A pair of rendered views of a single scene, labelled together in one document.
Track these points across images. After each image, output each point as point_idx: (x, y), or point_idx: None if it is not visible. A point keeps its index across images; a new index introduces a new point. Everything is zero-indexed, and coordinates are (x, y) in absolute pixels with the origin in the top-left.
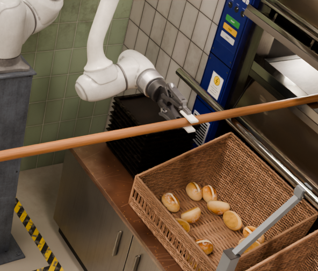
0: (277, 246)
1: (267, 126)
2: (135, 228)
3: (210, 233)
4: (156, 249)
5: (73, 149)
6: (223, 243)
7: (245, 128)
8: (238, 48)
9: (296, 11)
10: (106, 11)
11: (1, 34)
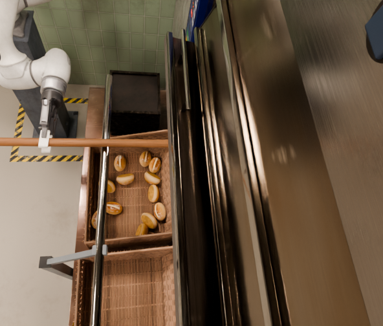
0: (147, 239)
1: None
2: (83, 174)
3: (132, 196)
4: (84, 196)
5: (88, 97)
6: (136, 208)
7: (105, 162)
8: None
9: (204, 55)
10: (0, 11)
11: None
